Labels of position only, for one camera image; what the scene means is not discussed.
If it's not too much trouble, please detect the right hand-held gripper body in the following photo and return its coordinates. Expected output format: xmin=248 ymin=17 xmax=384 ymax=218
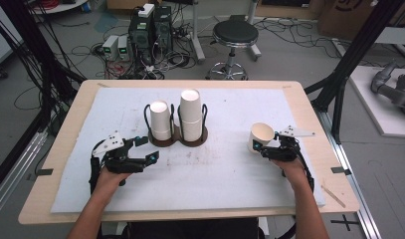
xmin=261 ymin=124 xmax=316 ymax=163

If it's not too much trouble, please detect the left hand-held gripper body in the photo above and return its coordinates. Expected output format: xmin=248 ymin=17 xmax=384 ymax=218
xmin=91 ymin=130 xmax=147 ymax=174

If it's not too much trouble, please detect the white paper cup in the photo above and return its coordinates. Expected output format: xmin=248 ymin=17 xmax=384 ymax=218
xmin=248 ymin=121 xmax=277 ymax=154

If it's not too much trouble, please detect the brown cup holder black wire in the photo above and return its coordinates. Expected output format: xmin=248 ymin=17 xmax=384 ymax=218
xmin=176 ymin=103 xmax=210 ymax=148
xmin=143 ymin=103 xmax=180 ymax=148

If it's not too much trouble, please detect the short stack of white cups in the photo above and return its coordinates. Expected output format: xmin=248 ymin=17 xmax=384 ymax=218
xmin=149 ymin=100 xmax=173 ymax=141

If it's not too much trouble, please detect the tall stack of white cups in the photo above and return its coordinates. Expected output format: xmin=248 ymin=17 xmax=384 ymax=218
xmin=179 ymin=88 xmax=204 ymax=143

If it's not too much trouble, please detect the person's left hand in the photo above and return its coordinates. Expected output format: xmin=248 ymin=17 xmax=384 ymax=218
xmin=96 ymin=166 xmax=133 ymax=199

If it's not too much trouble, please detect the person's right hand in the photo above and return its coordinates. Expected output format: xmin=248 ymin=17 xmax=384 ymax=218
xmin=272 ymin=157 xmax=309 ymax=192

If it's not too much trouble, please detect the wooden table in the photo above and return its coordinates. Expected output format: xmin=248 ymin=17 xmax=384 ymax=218
xmin=18 ymin=79 xmax=360 ymax=226

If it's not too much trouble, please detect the white foam mat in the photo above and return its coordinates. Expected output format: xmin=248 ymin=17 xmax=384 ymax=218
xmin=50 ymin=87 xmax=326 ymax=214

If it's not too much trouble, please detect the thin wooden stick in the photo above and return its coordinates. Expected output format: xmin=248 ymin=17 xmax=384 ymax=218
xmin=320 ymin=184 xmax=346 ymax=209

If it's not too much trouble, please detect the person's dark clothing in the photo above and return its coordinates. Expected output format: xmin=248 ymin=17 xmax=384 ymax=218
xmin=121 ymin=217 xmax=266 ymax=239

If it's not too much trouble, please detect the white platform board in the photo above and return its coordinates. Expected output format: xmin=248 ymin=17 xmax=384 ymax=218
xmin=348 ymin=65 xmax=405 ymax=139

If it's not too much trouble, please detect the white bench power supply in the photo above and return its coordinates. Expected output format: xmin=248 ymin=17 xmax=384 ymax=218
xmin=101 ymin=34 xmax=120 ymax=62
xmin=117 ymin=34 xmax=132 ymax=62

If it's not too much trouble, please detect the black computer tower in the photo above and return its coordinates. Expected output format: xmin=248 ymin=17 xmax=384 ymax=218
xmin=153 ymin=5 xmax=174 ymax=55
xmin=127 ymin=12 xmax=157 ymax=65

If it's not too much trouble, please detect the black round stool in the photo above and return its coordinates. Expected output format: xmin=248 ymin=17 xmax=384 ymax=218
xmin=206 ymin=19 xmax=261 ymax=81

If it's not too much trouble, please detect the white box on tower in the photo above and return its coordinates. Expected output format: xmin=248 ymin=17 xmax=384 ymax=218
xmin=137 ymin=3 xmax=156 ymax=19

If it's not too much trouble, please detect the large brown cardboard box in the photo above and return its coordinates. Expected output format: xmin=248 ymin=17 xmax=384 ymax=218
xmin=316 ymin=0 xmax=379 ymax=42

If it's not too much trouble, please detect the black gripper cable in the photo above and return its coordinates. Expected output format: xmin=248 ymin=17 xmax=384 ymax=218
xmin=296 ymin=145 xmax=316 ymax=194
xmin=88 ymin=138 xmax=106 ymax=195

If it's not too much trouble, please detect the black metal frame post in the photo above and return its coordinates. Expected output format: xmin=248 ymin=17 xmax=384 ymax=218
xmin=304 ymin=0 xmax=405 ymax=144
xmin=0 ymin=0 xmax=88 ymax=197

